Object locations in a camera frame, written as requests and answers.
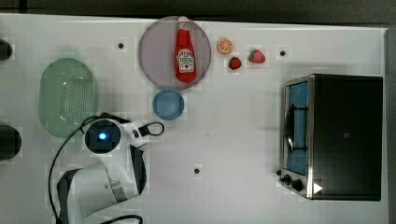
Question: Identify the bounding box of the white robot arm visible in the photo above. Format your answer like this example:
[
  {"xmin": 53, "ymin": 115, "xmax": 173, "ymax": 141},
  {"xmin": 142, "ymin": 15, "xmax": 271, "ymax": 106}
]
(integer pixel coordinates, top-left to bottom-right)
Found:
[{"xmin": 57, "ymin": 117, "xmax": 149, "ymax": 224}]

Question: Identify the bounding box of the blue bowl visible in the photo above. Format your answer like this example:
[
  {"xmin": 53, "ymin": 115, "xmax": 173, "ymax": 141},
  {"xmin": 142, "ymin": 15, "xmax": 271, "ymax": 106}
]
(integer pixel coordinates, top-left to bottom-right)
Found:
[{"xmin": 152, "ymin": 89, "xmax": 185, "ymax": 120}]

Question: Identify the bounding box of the red ketchup bottle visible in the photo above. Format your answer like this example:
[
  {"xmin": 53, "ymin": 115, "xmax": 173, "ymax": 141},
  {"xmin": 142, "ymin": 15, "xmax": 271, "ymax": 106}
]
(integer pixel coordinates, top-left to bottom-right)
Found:
[{"xmin": 174, "ymin": 17, "xmax": 197, "ymax": 83}]

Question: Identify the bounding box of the dark red strawberry toy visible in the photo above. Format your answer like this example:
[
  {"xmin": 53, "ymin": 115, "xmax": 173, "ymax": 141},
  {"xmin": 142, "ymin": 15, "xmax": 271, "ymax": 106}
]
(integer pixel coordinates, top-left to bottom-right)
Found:
[{"xmin": 228, "ymin": 57, "xmax": 242, "ymax": 70}]

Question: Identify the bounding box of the orange slice toy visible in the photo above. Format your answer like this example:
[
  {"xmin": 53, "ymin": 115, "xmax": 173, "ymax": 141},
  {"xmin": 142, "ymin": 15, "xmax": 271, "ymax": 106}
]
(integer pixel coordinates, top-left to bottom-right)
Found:
[{"xmin": 217, "ymin": 37, "xmax": 233, "ymax": 54}]

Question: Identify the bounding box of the grey round plate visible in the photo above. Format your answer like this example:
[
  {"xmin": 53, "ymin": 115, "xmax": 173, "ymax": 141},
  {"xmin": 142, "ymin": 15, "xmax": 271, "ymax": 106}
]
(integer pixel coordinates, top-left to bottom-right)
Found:
[{"xmin": 138, "ymin": 16, "xmax": 212, "ymax": 91}]

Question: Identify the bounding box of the red green strawberry toy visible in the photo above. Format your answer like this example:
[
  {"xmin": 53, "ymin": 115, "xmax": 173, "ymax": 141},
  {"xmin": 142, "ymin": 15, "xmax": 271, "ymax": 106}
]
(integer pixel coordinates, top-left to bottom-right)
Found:
[{"xmin": 247, "ymin": 49, "xmax": 266, "ymax": 63}]

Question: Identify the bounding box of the green perforated colander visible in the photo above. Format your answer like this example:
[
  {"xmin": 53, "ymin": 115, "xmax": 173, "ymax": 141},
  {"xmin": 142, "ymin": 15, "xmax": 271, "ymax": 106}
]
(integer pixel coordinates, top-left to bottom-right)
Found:
[{"xmin": 38, "ymin": 58, "xmax": 98, "ymax": 138}]

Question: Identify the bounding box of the black toaster oven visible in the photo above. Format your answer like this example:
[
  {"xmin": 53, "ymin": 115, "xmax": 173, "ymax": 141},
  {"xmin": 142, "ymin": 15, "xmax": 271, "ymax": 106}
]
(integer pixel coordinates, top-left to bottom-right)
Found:
[{"xmin": 276, "ymin": 74, "xmax": 384, "ymax": 202}]

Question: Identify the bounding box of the black round object lower left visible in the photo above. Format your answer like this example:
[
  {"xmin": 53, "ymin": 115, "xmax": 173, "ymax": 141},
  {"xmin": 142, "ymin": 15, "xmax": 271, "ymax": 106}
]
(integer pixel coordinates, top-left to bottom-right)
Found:
[{"xmin": 0, "ymin": 125, "xmax": 21, "ymax": 161}]

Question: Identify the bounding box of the black round object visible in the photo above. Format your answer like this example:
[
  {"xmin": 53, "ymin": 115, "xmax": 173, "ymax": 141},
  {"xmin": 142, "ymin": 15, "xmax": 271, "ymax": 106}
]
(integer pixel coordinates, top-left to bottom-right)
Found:
[
  {"xmin": 0, "ymin": 39, "xmax": 12, "ymax": 61},
  {"xmin": 0, "ymin": 125, "xmax": 21, "ymax": 161}
]

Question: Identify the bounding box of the black round object upper left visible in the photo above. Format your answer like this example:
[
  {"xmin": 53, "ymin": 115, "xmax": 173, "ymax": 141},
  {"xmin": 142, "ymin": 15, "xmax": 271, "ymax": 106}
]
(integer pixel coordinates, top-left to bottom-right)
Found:
[{"xmin": 0, "ymin": 39, "xmax": 12, "ymax": 61}]

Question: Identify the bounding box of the black camera cable loop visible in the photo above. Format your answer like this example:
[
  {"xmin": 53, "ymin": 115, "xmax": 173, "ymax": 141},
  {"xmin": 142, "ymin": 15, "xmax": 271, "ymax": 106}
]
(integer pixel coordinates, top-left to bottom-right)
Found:
[{"xmin": 138, "ymin": 121, "xmax": 165, "ymax": 137}]

